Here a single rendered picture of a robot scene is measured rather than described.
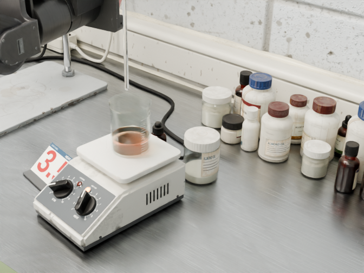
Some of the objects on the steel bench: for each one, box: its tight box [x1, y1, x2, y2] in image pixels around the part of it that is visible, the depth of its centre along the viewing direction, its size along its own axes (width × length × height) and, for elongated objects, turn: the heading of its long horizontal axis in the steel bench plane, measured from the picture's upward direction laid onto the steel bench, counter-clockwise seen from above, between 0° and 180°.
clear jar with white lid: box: [183, 127, 220, 185], centre depth 102 cm, size 6×6×8 cm
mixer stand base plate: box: [0, 61, 108, 137], centre depth 128 cm, size 30×20×1 cm, turn 138°
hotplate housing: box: [33, 156, 185, 251], centre depth 95 cm, size 22×13×8 cm, turn 131°
